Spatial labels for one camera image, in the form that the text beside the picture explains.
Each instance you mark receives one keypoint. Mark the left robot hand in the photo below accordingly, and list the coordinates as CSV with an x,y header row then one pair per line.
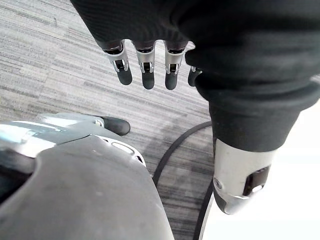
x,y
225,50

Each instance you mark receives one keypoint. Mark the dark robot foot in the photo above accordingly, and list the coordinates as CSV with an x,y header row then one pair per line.
x,y
116,125

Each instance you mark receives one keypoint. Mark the silver robot leg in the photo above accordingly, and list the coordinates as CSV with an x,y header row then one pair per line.
x,y
75,185

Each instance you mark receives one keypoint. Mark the white table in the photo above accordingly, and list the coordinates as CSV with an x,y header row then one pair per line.
x,y
287,187

